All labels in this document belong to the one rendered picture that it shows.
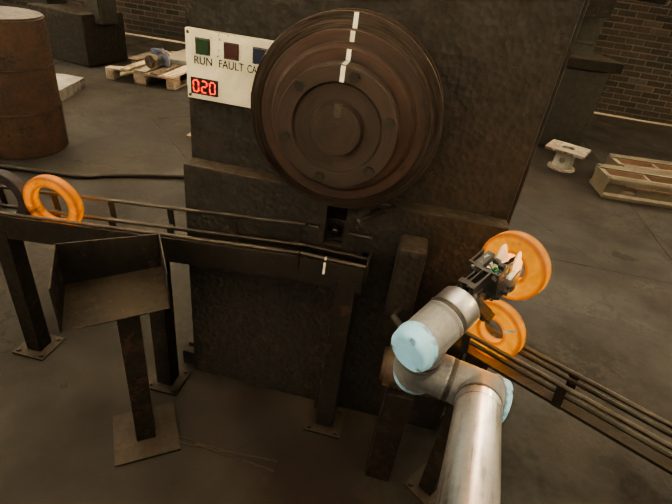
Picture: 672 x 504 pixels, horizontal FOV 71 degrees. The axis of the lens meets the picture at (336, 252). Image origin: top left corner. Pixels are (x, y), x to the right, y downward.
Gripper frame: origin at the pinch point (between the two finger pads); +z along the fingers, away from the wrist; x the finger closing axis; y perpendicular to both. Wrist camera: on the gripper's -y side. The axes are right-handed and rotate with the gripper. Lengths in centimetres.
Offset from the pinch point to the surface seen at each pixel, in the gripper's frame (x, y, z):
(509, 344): -5.4, -21.5, -5.5
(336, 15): 49, 44, -4
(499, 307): 0.0, -14.0, -3.3
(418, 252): 25.7, -12.2, -2.6
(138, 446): 72, -69, -87
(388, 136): 31.2, 23.0, -7.3
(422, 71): 32.3, 32.9, 5.3
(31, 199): 126, -3, -71
